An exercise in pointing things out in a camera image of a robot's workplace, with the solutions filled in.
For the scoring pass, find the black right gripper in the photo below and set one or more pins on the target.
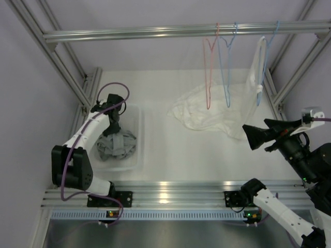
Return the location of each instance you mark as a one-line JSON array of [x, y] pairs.
[[256, 136]]

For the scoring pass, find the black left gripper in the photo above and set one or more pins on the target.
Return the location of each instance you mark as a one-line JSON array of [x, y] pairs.
[[113, 130]]

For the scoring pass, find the grey clothes pile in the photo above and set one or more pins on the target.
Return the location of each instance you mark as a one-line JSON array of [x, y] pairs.
[[123, 144]]

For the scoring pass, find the grey tank top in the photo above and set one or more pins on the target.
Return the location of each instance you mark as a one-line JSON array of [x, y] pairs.
[[105, 147]]

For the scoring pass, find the blue wire hanger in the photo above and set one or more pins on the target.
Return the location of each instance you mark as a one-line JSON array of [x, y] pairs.
[[226, 77], [268, 44]]

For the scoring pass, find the pink wire hanger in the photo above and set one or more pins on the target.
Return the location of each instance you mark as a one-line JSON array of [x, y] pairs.
[[208, 60]]

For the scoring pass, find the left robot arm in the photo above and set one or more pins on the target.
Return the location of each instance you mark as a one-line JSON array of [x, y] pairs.
[[71, 167]]

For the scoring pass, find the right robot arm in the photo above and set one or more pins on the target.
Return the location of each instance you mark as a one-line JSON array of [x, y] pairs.
[[304, 211]]

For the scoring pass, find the white tank top on hanger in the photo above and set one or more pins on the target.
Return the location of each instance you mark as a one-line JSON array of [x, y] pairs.
[[244, 103]]

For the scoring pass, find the white plastic basket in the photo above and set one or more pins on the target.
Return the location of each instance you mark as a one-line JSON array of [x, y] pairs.
[[130, 120]]

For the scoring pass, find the white garment under pile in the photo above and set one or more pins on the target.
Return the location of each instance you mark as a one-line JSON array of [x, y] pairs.
[[190, 109]]

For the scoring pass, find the aluminium frame left struts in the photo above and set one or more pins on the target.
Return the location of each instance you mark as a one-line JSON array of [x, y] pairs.
[[84, 85]]

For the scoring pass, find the aluminium frame struts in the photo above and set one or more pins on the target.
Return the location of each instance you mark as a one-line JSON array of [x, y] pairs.
[[84, 85], [301, 73]]

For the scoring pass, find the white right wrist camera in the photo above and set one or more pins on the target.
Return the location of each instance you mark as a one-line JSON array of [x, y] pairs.
[[312, 117]]

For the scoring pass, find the aluminium frame right struts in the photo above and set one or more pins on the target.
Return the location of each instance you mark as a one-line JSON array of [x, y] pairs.
[[301, 73]]

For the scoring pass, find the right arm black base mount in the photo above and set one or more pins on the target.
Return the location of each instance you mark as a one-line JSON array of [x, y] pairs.
[[234, 199]]

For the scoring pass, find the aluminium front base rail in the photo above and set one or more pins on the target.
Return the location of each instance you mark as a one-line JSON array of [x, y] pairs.
[[167, 195]]

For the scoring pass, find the aluminium hanging rail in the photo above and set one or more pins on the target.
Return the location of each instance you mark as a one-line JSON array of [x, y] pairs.
[[205, 30]]

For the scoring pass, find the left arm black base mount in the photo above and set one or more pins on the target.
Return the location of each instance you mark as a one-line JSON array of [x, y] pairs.
[[124, 197]]

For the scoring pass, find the slotted grey cable duct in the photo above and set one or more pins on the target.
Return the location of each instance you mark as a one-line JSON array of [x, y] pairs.
[[146, 215]]

